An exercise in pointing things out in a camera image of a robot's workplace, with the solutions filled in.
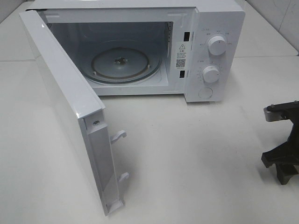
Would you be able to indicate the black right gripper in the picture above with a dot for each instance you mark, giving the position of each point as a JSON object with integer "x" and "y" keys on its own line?
{"x": 286, "y": 155}

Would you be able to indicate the round white door button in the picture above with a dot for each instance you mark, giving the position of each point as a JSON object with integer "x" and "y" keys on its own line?
{"x": 205, "y": 93}

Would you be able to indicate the white microwave door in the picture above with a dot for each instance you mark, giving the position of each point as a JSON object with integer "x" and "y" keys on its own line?
{"x": 79, "y": 110}

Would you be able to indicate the lower white timer knob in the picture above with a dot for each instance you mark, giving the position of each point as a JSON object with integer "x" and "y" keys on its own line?
{"x": 211, "y": 74}

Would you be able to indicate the upper white power knob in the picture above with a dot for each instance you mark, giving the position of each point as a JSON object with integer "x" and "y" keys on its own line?
{"x": 217, "y": 45}

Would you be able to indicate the white microwave oven body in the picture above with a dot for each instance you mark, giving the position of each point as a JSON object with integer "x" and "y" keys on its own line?
{"x": 180, "y": 28}

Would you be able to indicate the glass microwave turntable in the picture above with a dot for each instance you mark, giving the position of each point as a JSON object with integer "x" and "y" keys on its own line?
{"x": 120, "y": 62}

